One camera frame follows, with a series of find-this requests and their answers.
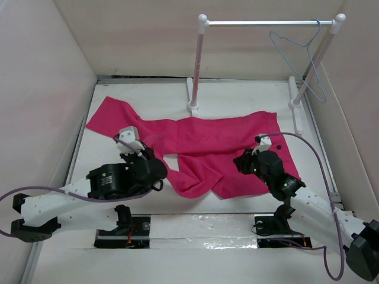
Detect white clothes rack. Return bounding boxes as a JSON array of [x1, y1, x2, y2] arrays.
[[187, 13, 346, 135]]

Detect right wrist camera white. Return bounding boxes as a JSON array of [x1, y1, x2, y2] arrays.
[[252, 134, 272, 156]]

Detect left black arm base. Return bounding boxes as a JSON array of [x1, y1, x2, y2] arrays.
[[94, 205, 151, 249]]

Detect blue wire hanger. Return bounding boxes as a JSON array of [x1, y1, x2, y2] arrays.
[[269, 19, 327, 104]]

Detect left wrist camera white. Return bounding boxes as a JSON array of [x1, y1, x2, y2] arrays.
[[114, 126, 145, 155]]

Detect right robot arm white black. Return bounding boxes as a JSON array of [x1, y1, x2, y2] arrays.
[[233, 149, 378, 282]]

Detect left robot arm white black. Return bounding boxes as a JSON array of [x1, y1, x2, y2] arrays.
[[10, 148, 168, 243]]

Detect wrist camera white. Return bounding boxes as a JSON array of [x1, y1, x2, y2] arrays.
[[114, 126, 145, 155], [252, 134, 272, 156]]

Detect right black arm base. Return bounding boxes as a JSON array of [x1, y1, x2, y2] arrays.
[[251, 205, 312, 249]]

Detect silver tape strip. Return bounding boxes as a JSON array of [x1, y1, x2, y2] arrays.
[[149, 214, 258, 250]]

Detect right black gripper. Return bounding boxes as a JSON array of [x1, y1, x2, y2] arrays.
[[233, 147, 272, 186]]

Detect pink trousers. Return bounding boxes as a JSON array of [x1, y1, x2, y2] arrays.
[[85, 95, 302, 201]]

